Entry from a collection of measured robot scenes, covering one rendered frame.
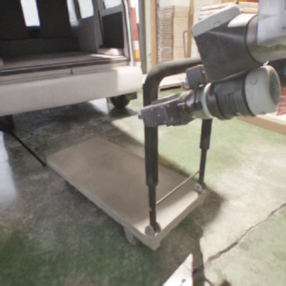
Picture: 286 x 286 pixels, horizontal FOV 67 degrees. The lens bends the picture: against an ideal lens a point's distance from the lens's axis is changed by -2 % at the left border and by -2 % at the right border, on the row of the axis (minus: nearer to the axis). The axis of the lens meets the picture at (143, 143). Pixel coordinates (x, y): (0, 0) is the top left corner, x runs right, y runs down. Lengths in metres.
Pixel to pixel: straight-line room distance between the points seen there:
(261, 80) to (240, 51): 0.06
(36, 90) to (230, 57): 1.78
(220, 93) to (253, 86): 0.06
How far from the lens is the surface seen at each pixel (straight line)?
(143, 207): 0.93
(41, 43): 3.96
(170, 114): 0.47
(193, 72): 0.46
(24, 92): 2.02
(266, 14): 0.28
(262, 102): 0.40
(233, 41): 0.37
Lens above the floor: 0.83
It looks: 26 degrees down
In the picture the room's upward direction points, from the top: 2 degrees counter-clockwise
